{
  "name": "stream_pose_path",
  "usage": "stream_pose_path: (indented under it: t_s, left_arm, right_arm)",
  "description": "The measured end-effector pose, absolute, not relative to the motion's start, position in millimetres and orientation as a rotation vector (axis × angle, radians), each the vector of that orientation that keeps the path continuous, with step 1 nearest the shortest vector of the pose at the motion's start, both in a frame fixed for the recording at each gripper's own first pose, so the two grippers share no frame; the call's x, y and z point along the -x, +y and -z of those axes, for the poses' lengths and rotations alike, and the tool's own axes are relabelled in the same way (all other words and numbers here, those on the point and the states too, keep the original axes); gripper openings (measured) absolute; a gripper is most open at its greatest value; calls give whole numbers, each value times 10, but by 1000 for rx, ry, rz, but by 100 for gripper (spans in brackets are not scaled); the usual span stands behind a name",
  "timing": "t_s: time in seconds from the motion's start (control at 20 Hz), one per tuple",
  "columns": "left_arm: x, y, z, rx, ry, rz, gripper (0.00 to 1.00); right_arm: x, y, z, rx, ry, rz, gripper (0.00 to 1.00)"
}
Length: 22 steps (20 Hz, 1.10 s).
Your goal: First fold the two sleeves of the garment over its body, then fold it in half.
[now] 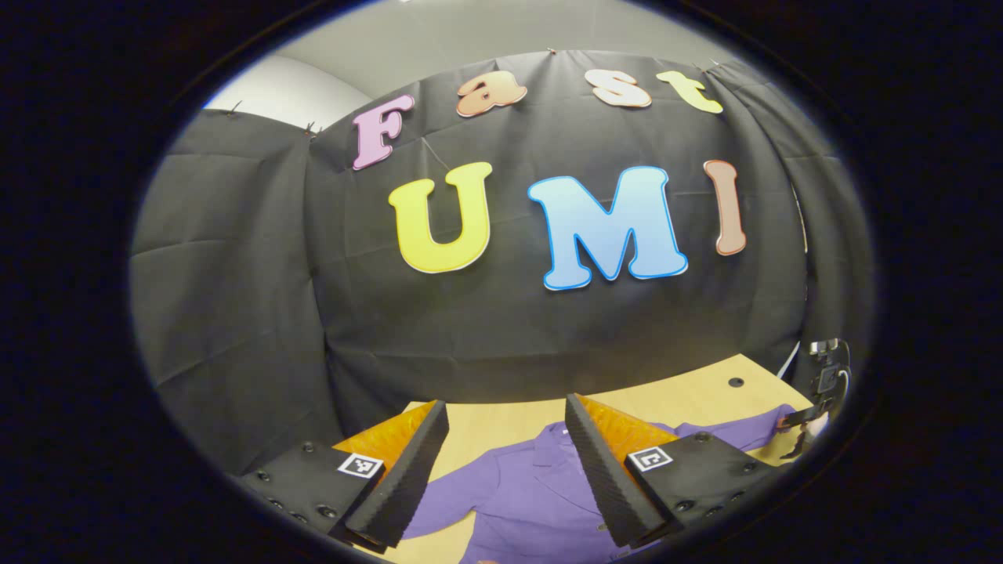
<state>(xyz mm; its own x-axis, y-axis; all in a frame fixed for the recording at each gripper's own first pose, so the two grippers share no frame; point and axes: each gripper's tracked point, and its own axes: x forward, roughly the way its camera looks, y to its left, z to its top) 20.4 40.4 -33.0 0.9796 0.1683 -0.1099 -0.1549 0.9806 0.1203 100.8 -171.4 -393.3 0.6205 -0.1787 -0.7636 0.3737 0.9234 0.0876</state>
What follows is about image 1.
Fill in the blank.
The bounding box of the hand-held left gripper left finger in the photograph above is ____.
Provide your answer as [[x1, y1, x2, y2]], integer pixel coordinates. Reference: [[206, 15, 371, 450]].
[[239, 399, 451, 553]]

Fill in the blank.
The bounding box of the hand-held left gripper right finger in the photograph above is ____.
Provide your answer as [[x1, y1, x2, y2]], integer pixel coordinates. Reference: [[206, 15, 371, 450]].
[[563, 392, 785, 550]]

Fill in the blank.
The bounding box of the purple shirt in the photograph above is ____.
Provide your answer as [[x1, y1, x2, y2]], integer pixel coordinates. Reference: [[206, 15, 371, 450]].
[[400, 403, 796, 564]]

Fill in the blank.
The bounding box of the black backdrop cloth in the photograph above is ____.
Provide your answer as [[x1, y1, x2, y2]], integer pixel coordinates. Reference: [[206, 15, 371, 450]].
[[129, 49, 867, 475]]

